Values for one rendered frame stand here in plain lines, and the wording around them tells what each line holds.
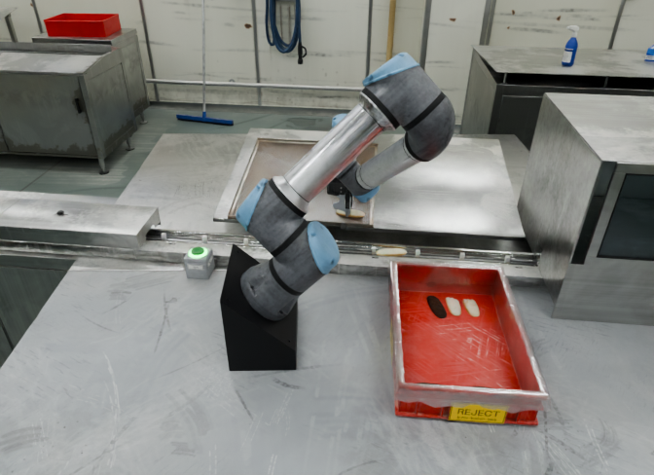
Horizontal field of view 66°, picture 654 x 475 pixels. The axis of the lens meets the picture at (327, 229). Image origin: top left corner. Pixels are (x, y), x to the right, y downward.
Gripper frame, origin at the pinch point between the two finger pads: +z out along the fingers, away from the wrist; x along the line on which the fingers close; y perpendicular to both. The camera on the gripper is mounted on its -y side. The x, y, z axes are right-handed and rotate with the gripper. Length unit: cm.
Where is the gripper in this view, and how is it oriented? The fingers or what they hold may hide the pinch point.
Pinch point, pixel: (349, 209)
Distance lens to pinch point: 174.2
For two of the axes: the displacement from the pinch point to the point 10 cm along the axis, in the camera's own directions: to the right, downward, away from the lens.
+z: 0.2, 7.4, 6.7
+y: -9.8, -1.2, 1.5
